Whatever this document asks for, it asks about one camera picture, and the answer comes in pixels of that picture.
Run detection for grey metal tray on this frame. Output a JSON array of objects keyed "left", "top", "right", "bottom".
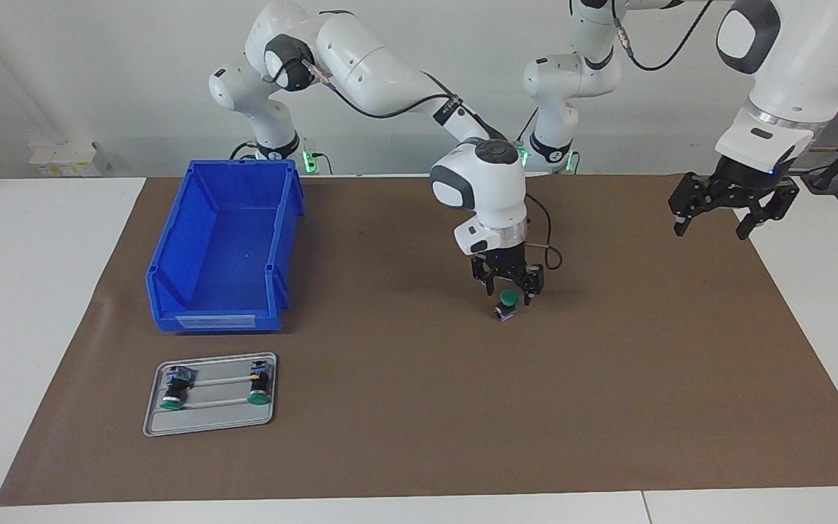
[{"left": 143, "top": 352, "right": 279, "bottom": 438}]

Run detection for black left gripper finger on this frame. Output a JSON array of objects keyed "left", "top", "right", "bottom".
[
  {"left": 736, "top": 180, "right": 800, "bottom": 241},
  {"left": 668, "top": 173, "right": 717, "bottom": 237}
]

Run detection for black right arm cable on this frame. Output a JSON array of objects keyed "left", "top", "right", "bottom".
[{"left": 284, "top": 55, "right": 564, "bottom": 271}]

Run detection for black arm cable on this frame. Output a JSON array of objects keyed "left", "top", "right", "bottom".
[
  {"left": 284, "top": 55, "right": 564, "bottom": 271},
  {"left": 608, "top": 0, "right": 838, "bottom": 146}
]

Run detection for blue plastic storage bin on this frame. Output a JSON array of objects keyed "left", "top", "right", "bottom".
[{"left": 145, "top": 159, "right": 306, "bottom": 334}]

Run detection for green push button switch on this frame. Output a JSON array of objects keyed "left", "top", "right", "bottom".
[
  {"left": 159, "top": 366, "right": 198, "bottom": 412},
  {"left": 247, "top": 360, "right": 274, "bottom": 405},
  {"left": 494, "top": 289, "right": 521, "bottom": 322}
]

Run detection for white wall box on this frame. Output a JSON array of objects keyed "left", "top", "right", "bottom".
[{"left": 30, "top": 140, "right": 103, "bottom": 177}]

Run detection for brown table mat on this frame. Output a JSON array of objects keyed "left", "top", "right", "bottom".
[{"left": 0, "top": 173, "right": 838, "bottom": 507}]

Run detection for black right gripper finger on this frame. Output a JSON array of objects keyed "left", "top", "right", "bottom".
[
  {"left": 471, "top": 258, "right": 496, "bottom": 297},
  {"left": 522, "top": 266, "right": 545, "bottom": 306}
]

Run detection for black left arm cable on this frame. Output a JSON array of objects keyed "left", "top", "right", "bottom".
[{"left": 608, "top": 0, "right": 838, "bottom": 146}]

